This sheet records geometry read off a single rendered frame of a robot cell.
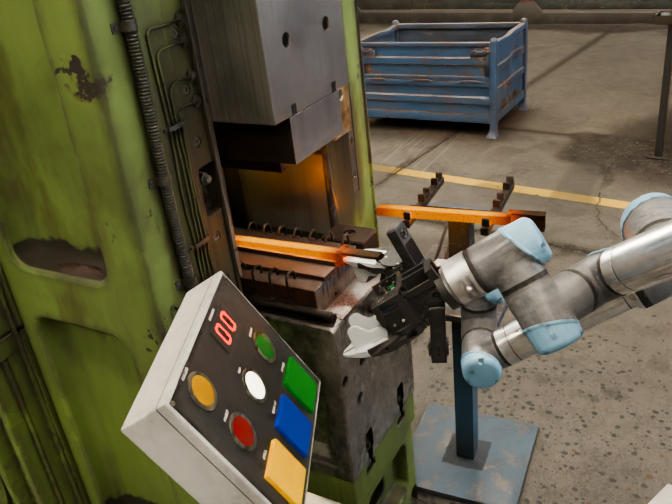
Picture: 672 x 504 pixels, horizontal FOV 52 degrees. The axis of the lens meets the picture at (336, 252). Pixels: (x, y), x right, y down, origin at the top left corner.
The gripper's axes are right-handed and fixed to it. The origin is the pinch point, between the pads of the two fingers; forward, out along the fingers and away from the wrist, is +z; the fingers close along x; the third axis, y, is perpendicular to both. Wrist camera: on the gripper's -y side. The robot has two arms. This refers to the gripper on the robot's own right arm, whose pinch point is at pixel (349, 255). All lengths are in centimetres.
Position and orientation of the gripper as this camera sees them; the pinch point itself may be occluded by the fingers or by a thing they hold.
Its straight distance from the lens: 156.0
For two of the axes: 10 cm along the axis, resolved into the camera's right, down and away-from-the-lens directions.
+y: 1.2, 8.8, 4.6
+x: 4.7, -4.5, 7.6
